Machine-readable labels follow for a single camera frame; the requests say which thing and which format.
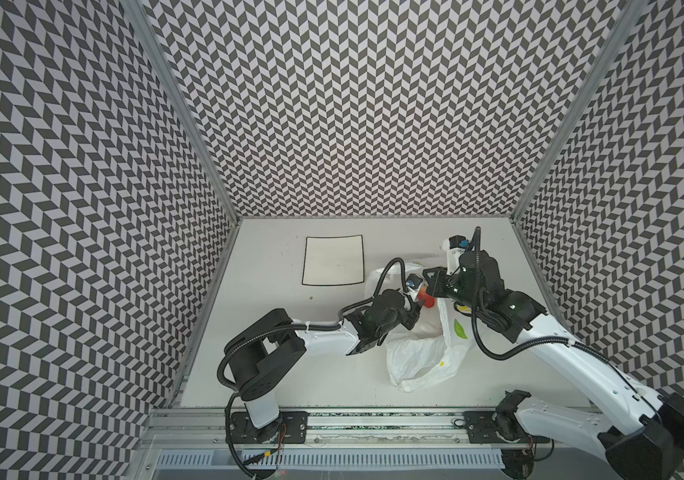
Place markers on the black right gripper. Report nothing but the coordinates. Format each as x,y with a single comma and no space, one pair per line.
444,285

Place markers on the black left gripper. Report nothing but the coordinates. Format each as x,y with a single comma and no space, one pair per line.
415,315

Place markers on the red fake strawberry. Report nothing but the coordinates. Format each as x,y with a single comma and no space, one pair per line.
425,300

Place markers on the white plastic bag lemon print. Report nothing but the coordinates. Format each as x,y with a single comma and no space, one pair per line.
432,352

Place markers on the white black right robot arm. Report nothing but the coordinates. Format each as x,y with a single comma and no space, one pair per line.
638,431

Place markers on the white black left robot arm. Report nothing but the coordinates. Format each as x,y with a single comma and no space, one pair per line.
259,358

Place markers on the white square plate black rim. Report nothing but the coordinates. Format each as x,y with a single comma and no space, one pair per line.
334,261

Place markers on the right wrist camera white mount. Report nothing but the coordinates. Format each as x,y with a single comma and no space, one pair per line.
454,247

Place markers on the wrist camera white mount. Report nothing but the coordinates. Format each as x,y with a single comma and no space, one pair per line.
414,283
454,247

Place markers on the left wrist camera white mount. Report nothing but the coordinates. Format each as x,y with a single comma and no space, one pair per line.
414,283

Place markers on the aluminium corner post right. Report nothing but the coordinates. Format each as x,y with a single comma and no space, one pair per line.
618,36

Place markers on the aluminium corner post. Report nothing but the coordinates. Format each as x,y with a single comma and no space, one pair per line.
136,16
618,36

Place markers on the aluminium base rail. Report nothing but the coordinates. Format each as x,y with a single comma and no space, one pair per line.
329,427

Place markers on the aluminium corner post left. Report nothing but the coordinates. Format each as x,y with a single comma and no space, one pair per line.
136,16

